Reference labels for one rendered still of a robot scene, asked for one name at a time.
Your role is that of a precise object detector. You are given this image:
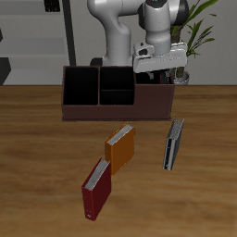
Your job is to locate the red book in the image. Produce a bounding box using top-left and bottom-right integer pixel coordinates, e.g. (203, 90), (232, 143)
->
(81, 157), (113, 222)

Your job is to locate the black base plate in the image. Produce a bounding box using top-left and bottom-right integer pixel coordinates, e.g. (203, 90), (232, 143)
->
(90, 56), (105, 67)

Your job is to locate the green pot plant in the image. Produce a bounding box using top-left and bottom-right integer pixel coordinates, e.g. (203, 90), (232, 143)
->
(170, 0), (219, 86)

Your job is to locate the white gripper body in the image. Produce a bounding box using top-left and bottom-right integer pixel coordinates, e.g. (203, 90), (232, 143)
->
(132, 43), (189, 74)

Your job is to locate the orange book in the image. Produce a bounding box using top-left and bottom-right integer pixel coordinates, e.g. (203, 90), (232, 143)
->
(104, 122), (136, 177)

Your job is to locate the dark brown desk caddy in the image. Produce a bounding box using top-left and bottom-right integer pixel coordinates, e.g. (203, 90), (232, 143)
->
(61, 65), (176, 122)

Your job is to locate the black and grey book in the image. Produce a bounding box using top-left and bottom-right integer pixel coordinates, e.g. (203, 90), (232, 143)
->
(162, 117), (186, 171)

